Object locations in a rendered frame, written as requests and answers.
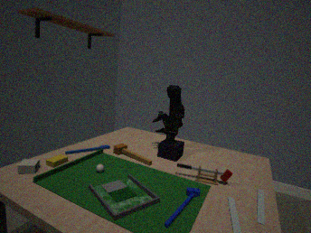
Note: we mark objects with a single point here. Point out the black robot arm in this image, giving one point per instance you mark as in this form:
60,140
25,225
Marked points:
176,113

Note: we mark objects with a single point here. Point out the green rectangular mat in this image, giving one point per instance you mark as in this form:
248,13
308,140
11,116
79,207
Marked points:
73,184

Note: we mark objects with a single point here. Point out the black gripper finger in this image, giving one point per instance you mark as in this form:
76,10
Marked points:
160,130
157,119

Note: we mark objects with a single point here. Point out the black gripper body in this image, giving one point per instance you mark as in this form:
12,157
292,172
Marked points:
160,114

